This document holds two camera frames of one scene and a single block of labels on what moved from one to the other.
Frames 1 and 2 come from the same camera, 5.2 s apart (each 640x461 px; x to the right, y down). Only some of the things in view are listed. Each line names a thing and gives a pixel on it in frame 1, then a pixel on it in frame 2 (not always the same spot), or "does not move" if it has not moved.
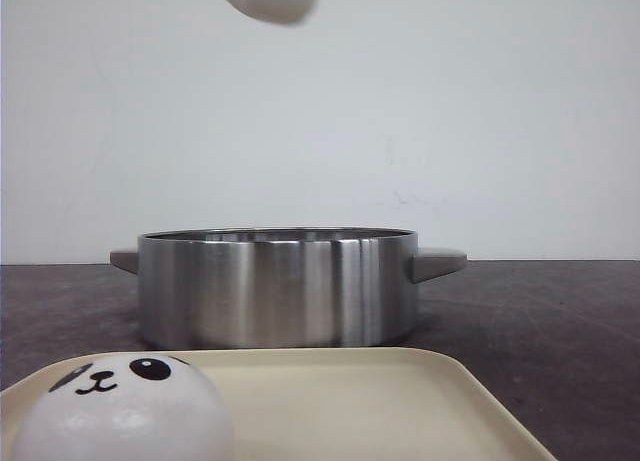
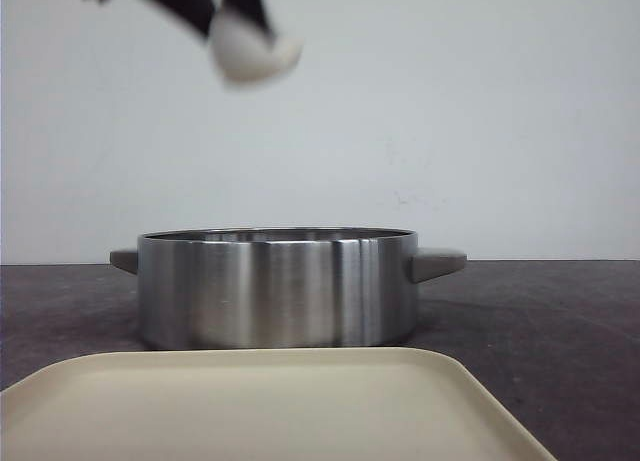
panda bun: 139,407 to 244,52
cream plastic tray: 330,404 does not move
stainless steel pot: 281,288 does not move
